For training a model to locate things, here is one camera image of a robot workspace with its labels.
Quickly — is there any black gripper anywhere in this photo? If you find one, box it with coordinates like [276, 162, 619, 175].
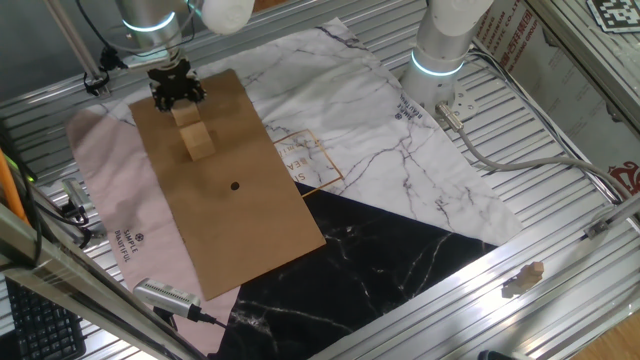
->
[148, 59, 207, 112]

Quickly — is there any light wooden cube block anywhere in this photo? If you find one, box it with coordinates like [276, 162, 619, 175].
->
[178, 121, 217, 162]
[171, 102, 202, 127]

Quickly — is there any black pole clamp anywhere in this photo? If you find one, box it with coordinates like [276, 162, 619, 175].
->
[83, 69, 111, 97]

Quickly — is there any silver metal pole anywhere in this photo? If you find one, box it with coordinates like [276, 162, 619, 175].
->
[43, 0, 109, 91]

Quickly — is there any brown cardboard sheet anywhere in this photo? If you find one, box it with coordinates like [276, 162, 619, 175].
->
[128, 68, 327, 301]

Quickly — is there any marble pattern cloth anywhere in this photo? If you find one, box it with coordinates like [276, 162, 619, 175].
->
[64, 17, 524, 360]

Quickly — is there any black keyboard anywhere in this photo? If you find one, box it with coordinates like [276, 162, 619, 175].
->
[4, 277, 87, 360]

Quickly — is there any white panel with red print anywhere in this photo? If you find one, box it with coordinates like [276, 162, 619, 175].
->
[472, 0, 640, 196]

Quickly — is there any small wooden piece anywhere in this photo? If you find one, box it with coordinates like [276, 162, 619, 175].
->
[513, 261, 545, 292]

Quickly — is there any dark handheld device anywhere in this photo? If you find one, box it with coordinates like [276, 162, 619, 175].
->
[477, 349, 521, 360]

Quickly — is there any black white marker tag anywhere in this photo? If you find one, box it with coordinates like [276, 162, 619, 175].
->
[585, 0, 640, 34]

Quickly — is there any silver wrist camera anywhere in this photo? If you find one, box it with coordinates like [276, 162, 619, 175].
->
[124, 51, 174, 70]

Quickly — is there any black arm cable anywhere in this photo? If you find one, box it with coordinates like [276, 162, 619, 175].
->
[74, 0, 129, 71]

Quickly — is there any silver depth camera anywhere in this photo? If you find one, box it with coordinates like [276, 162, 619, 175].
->
[132, 278, 204, 321]
[60, 177, 94, 216]

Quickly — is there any orange cable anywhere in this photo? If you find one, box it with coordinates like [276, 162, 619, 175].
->
[0, 149, 29, 224]

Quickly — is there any aluminium frame beam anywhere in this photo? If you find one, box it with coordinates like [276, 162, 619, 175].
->
[522, 0, 640, 134]
[0, 202, 201, 360]

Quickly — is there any grey cable with metal plug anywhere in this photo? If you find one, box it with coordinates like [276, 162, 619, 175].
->
[434, 101, 636, 201]

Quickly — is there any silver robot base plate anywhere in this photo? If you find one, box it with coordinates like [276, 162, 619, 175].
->
[399, 74, 480, 122]

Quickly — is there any silver angle bracket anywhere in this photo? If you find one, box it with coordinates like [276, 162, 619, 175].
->
[583, 218, 612, 240]

